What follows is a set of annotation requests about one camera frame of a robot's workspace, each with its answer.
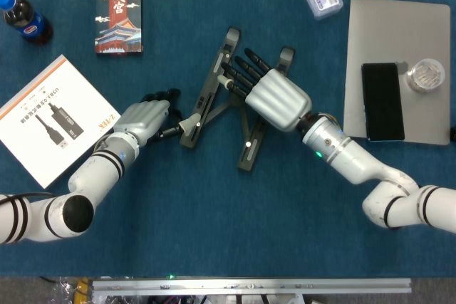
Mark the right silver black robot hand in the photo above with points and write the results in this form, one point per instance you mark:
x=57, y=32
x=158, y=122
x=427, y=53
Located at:
x=278, y=99

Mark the black smartphone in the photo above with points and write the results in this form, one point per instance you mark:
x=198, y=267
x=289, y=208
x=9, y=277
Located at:
x=383, y=104

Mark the aluminium frame rail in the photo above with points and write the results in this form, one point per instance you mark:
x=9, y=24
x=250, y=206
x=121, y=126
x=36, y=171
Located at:
x=249, y=286

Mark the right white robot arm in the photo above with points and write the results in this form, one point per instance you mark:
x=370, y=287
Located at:
x=349, y=158

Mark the red black palace print box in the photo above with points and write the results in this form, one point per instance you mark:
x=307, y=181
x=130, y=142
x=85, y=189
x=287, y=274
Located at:
x=119, y=22

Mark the black folding laptop stand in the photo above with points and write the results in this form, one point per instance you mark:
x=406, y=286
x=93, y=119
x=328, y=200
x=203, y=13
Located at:
x=213, y=76

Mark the blue felt table cover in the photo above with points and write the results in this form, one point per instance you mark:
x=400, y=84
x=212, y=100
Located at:
x=213, y=218

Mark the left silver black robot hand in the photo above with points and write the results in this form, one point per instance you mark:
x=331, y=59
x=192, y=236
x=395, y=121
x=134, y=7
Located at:
x=142, y=119

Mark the silver closed laptop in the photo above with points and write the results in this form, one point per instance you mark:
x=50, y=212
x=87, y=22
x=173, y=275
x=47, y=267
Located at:
x=392, y=33

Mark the clear round jar of clips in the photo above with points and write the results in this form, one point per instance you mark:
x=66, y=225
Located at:
x=425, y=74

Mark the Pepsi cola bottle blue cap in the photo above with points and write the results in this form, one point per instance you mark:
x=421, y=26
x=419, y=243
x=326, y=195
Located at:
x=28, y=24

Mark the clear crinkled plastic bag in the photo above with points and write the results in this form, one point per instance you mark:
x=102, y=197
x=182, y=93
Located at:
x=62, y=291

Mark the small yellow object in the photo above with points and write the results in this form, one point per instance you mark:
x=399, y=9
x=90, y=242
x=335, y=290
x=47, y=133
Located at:
x=82, y=288

